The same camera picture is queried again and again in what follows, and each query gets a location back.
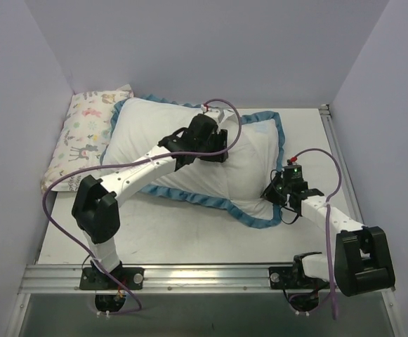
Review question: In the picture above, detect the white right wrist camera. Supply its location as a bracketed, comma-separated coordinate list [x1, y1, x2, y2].
[287, 157, 298, 166]

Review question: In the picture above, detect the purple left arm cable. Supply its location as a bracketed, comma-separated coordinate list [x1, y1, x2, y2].
[41, 98, 242, 315]

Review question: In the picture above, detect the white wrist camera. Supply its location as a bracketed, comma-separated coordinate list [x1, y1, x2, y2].
[201, 105, 235, 124]
[287, 157, 298, 166]

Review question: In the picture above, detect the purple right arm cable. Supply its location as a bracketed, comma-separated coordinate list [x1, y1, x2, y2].
[291, 148, 343, 320]

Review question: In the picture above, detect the animal print small pillow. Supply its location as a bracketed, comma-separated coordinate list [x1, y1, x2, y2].
[41, 84, 133, 192]

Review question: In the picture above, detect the aluminium side frame rail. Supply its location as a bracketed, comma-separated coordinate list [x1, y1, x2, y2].
[319, 105, 364, 223]

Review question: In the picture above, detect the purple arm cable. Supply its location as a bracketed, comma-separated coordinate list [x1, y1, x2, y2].
[41, 98, 242, 315]
[291, 148, 343, 320]

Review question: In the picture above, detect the blue white plush pillowcase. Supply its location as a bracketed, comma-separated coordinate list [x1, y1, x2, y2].
[101, 95, 285, 229]

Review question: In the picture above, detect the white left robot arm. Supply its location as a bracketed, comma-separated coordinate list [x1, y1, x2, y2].
[72, 110, 228, 289]

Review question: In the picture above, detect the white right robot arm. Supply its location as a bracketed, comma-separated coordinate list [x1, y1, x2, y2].
[262, 165, 395, 296]

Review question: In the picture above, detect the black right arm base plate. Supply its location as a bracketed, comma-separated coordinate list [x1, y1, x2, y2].
[268, 266, 328, 291]

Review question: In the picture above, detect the aluminium mounting rail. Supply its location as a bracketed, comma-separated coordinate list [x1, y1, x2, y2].
[19, 263, 311, 295]

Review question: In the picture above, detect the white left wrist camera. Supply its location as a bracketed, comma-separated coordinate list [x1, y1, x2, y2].
[201, 105, 235, 124]

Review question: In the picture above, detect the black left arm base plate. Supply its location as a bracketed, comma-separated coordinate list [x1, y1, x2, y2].
[79, 265, 145, 291]

